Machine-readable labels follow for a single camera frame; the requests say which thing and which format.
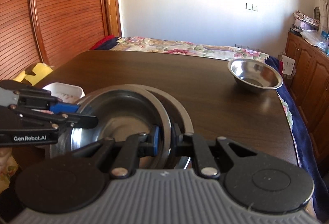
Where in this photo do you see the white floral rectangular plate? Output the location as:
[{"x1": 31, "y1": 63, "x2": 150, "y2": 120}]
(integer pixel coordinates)
[{"x1": 43, "y1": 82, "x2": 85, "y2": 104}]

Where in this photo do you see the large steel bowl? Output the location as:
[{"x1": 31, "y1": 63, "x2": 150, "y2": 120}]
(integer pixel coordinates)
[{"x1": 137, "y1": 85, "x2": 194, "y2": 169}]

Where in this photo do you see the deep small steel bowl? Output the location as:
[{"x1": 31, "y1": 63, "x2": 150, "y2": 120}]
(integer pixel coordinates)
[{"x1": 49, "y1": 85, "x2": 171, "y2": 169}]

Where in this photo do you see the shallow small steel bowl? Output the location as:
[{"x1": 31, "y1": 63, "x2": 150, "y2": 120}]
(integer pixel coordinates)
[{"x1": 227, "y1": 59, "x2": 283, "y2": 94}]

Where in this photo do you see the person's left hand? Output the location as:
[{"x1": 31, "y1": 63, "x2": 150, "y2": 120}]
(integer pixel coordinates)
[{"x1": 0, "y1": 148, "x2": 12, "y2": 167}]

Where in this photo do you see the yellow plush toy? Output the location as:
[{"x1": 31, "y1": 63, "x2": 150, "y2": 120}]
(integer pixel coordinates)
[{"x1": 13, "y1": 63, "x2": 53, "y2": 86}]

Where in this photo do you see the red folded cloth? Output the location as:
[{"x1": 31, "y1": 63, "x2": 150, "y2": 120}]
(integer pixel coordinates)
[{"x1": 90, "y1": 35, "x2": 115, "y2": 50}]

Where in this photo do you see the floral bed blanket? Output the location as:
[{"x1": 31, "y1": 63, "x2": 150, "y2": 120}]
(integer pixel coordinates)
[{"x1": 112, "y1": 37, "x2": 269, "y2": 63}]

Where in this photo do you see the wooden louvered wardrobe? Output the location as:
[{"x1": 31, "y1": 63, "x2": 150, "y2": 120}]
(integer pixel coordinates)
[{"x1": 1, "y1": 0, "x2": 122, "y2": 79}]

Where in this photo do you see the navy blue bed sheet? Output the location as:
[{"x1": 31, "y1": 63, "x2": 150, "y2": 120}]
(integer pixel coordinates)
[{"x1": 264, "y1": 56, "x2": 329, "y2": 214}]

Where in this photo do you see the white paper bag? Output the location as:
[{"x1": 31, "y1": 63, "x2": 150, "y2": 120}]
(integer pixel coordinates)
[{"x1": 278, "y1": 55, "x2": 295, "y2": 76}]

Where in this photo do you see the wooden cabinet row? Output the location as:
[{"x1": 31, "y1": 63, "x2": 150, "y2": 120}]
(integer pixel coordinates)
[{"x1": 285, "y1": 32, "x2": 329, "y2": 163}]

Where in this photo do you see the clutter on cabinet top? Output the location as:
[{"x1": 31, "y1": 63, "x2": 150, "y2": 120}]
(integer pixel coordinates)
[{"x1": 290, "y1": 10, "x2": 328, "y2": 55}]

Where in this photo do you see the lower wall socket strip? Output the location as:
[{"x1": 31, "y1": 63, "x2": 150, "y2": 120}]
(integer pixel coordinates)
[{"x1": 235, "y1": 44, "x2": 262, "y2": 51}]

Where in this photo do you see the upper wall switch plate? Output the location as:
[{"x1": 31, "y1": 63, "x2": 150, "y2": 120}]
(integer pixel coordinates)
[{"x1": 245, "y1": 2, "x2": 258, "y2": 11}]

